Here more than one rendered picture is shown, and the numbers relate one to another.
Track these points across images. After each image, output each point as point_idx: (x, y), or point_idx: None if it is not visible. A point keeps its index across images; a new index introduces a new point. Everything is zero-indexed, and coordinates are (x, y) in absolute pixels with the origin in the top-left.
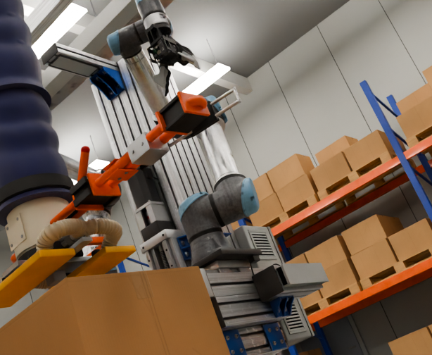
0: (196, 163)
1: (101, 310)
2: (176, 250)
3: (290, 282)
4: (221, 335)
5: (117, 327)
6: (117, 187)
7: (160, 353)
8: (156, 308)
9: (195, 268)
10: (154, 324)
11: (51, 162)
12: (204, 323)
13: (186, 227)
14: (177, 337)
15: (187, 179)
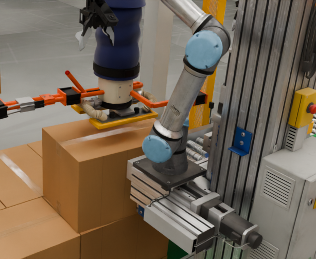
0: (267, 72)
1: (47, 147)
2: (214, 133)
3: (143, 219)
4: (76, 195)
5: (49, 156)
6: (64, 102)
7: (57, 177)
8: (60, 162)
9: (76, 162)
10: (58, 166)
11: (97, 57)
12: (72, 184)
13: None
14: (63, 178)
15: (241, 86)
